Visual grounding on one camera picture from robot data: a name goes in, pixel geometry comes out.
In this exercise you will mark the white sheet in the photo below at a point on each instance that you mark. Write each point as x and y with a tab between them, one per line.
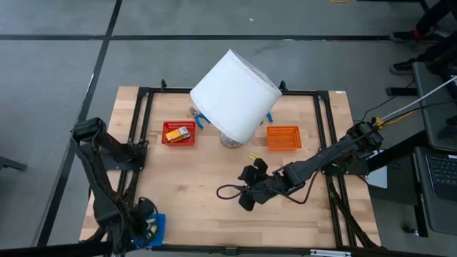
378	178

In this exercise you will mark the white lampshade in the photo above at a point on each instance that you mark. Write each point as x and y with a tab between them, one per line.
232	96

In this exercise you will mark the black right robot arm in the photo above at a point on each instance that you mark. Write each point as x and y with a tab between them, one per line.
321	157

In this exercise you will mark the silver metal bracket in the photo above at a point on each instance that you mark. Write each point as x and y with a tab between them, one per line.
330	253

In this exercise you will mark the blue plastic basket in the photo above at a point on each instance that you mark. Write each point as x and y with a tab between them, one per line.
160	232

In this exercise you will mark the orange staples box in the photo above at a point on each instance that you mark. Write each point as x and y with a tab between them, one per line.
172	136

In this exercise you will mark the dark laptop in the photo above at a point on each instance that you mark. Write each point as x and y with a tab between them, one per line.
442	175

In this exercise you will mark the black frame clamp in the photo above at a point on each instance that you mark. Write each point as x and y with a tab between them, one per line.
164	85
283	86

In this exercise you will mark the person's shoe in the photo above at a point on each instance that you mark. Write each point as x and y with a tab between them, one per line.
401	68
403	36

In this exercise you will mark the red plastic basket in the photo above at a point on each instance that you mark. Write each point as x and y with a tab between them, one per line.
168	125

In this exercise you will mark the grey furniture leg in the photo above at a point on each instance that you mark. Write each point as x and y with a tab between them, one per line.
12	164

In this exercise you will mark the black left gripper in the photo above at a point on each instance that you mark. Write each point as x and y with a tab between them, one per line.
141	214

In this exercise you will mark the person's leg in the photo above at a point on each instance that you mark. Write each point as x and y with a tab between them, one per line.
433	16
437	53

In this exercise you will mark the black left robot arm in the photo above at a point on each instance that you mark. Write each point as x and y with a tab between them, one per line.
100	200

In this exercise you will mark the orange plastic basket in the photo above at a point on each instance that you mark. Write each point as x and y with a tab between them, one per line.
283	138

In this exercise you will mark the black stand foot bar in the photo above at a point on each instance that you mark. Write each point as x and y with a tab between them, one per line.
400	91

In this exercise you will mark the black metal table frame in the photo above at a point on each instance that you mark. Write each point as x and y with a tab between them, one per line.
303	93

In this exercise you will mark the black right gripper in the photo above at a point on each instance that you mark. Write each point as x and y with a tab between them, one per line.
267	189

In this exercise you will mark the clear glass lamp base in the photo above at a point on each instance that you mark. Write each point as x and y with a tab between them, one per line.
230	143

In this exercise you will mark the yellow staples box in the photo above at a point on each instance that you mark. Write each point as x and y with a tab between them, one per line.
184	132

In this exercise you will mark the grey side desk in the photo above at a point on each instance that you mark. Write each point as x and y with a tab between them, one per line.
432	107

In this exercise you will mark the black caster wheel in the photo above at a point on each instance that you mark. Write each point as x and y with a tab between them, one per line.
411	230

